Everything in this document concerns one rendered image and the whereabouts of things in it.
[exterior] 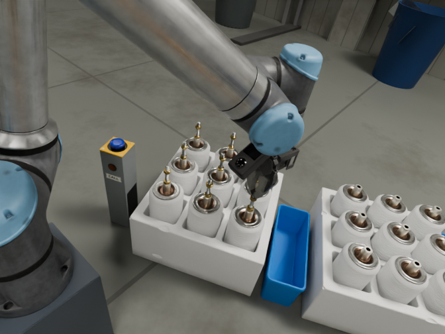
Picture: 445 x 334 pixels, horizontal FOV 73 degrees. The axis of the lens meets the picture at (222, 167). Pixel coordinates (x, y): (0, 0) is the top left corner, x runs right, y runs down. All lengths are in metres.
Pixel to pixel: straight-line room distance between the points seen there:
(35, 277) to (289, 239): 0.81
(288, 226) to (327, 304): 0.33
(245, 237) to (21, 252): 0.50
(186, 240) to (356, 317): 0.50
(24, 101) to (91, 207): 0.69
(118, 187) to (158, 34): 0.68
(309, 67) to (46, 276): 0.56
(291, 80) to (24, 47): 0.40
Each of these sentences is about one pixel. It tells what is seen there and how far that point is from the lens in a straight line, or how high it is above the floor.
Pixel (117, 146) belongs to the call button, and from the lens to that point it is 0.88.
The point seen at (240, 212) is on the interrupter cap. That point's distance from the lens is 0.82.
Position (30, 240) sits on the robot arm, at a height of 0.45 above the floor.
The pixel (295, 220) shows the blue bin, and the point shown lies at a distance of 1.11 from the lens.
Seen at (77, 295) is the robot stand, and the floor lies 0.29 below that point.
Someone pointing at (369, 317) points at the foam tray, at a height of 0.12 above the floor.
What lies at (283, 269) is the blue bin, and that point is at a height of 0.00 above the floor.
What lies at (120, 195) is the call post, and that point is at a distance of 0.98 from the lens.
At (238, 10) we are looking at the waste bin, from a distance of 3.17.
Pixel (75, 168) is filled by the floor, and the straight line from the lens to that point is 1.33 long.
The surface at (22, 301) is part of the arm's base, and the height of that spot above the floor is 0.34.
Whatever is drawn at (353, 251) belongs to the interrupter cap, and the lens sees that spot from 0.86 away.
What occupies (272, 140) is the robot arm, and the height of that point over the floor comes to 0.64.
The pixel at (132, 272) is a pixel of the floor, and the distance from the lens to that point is 1.00.
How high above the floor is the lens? 0.86
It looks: 40 degrees down
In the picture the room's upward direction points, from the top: 11 degrees clockwise
